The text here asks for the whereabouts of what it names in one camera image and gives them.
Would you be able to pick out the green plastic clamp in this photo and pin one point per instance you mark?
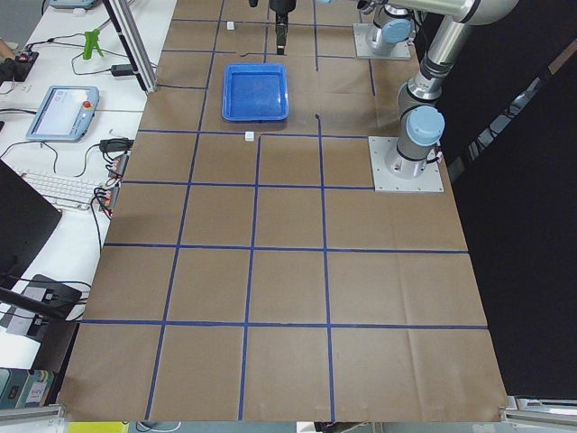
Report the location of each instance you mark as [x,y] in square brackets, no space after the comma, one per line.
[91,44]

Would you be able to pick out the blue plastic tray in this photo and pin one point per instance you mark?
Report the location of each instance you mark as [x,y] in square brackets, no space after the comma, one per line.
[255,92]

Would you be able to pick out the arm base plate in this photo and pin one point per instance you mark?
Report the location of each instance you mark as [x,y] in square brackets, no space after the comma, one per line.
[370,45]
[392,173]

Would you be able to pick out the black power adapter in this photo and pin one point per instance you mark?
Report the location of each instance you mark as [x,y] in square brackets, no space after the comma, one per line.
[121,70]

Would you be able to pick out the teach pendant tablet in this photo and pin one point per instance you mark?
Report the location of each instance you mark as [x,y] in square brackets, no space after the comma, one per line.
[65,114]

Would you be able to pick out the white keyboard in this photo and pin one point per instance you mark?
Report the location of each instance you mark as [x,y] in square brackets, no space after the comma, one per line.
[64,192]

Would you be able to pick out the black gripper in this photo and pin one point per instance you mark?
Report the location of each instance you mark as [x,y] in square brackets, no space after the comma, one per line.
[282,4]

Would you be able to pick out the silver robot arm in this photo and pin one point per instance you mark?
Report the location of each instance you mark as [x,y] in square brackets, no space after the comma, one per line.
[386,37]
[421,124]

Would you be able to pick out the aluminium frame post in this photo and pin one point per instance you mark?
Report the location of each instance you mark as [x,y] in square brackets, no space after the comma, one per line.
[126,29]

